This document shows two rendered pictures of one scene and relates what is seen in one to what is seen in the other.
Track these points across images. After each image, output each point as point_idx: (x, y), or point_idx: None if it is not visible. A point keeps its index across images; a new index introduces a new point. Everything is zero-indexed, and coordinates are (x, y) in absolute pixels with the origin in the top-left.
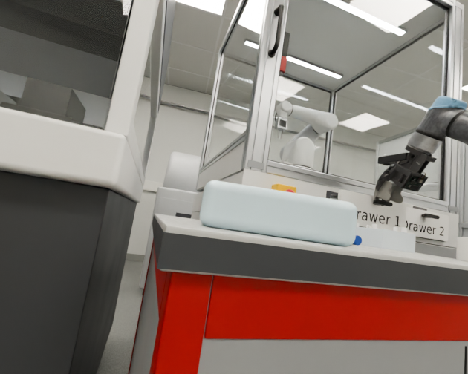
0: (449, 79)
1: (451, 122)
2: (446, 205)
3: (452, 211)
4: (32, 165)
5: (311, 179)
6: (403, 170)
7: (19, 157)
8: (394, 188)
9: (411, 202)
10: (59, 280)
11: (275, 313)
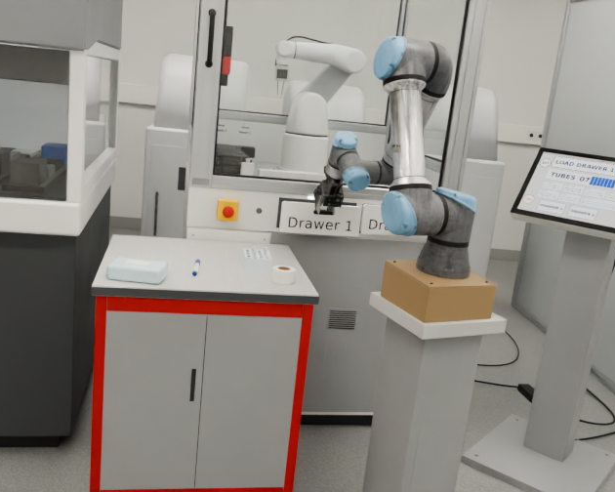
0: (465, 34)
1: (337, 161)
2: None
3: None
4: (32, 229)
5: (261, 188)
6: (322, 190)
7: (25, 226)
8: None
9: None
10: (58, 288)
11: (127, 305)
